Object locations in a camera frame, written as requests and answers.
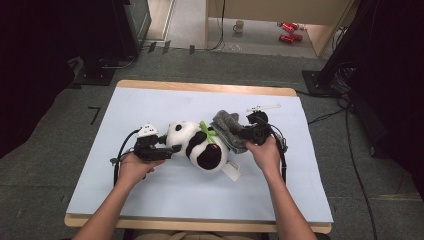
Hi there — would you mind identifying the dark cabinet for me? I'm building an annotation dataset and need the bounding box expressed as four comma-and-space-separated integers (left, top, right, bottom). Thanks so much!
111, 0, 153, 59

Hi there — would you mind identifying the person's right hand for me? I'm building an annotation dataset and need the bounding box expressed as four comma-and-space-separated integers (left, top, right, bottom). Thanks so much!
243, 135, 283, 176

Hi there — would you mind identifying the panda plush toy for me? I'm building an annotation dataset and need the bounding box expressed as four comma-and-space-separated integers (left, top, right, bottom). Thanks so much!
159, 120, 242, 183

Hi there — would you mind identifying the wooden table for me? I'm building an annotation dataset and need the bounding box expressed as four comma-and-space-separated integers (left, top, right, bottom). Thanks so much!
64, 79, 333, 234

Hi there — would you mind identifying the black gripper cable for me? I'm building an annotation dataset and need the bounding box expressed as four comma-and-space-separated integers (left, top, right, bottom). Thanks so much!
109, 128, 141, 186
269, 124, 288, 184

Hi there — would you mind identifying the dark curtain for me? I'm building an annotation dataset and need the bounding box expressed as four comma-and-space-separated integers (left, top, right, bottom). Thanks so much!
0, 0, 81, 158
349, 0, 424, 188

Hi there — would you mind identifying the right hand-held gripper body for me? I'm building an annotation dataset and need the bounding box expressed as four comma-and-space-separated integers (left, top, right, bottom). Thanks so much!
245, 104, 282, 146

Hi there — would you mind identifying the person's left hand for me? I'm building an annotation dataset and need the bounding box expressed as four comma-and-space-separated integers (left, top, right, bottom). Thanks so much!
118, 152, 166, 188

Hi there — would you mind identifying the black hanging cable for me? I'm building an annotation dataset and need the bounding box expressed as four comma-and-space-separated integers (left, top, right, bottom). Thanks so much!
206, 0, 226, 52

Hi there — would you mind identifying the black stand with base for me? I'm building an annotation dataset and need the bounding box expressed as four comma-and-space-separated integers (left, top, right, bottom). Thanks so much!
301, 0, 378, 98

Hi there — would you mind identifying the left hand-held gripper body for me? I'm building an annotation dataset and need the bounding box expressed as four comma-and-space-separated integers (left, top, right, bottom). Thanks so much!
133, 123, 160, 163

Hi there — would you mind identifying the long black floor cable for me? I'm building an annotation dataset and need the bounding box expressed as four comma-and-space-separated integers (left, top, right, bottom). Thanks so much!
344, 108, 378, 240

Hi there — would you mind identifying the black stand base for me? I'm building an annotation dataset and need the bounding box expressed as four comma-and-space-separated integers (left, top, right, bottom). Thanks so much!
71, 56, 118, 87

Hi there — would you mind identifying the light wooden desk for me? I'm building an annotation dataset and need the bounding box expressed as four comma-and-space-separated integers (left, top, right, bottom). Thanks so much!
204, 0, 356, 58

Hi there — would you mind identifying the short black floor cable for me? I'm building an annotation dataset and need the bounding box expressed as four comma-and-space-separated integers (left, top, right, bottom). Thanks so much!
307, 108, 348, 126

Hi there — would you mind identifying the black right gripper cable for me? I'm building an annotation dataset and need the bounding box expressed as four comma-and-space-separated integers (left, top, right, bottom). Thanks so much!
269, 124, 288, 184

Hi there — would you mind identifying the light blue table mat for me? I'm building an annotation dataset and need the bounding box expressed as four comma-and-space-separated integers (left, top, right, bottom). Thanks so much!
65, 86, 334, 224

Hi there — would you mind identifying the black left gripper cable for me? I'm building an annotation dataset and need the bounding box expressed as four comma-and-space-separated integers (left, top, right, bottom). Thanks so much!
109, 128, 141, 186

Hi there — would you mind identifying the grey fuzzy cloth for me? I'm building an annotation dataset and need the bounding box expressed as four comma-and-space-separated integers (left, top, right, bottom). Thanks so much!
209, 109, 249, 155

